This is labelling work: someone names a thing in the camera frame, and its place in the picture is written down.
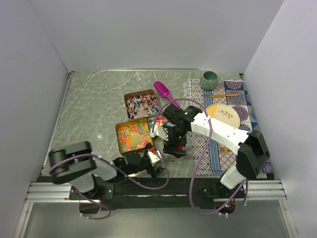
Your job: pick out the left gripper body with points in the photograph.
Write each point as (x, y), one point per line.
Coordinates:
(144, 164)

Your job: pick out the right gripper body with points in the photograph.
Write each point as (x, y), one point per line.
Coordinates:
(176, 137)

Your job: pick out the purple plastic scoop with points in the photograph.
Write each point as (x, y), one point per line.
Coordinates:
(162, 90)

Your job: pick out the lollipop tin box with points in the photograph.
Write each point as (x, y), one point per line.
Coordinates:
(141, 104)

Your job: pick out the red jar lid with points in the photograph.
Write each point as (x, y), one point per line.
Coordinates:
(179, 147)

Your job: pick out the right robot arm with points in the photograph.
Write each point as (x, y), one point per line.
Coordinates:
(250, 148)

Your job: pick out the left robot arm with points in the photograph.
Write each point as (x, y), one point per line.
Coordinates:
(77, 165)

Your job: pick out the pastel star candy tin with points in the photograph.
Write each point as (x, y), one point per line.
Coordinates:
(161, 121)

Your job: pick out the translucent star candy tin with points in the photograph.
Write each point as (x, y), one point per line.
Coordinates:
(133, 135)

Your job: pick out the patterned placemat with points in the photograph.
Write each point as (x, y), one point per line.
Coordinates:
(215, 162)

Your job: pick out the yellow cream plate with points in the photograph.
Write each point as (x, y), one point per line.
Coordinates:
(224, 113)

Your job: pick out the teal ceramic mug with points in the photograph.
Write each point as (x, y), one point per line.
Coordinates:
(210, 80)

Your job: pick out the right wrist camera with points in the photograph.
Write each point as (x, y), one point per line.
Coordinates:
(159, 131)

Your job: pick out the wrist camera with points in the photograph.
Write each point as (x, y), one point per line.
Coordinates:
(154, 155)
(159, 131)

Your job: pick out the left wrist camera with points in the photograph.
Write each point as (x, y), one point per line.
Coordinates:
(154, 155)

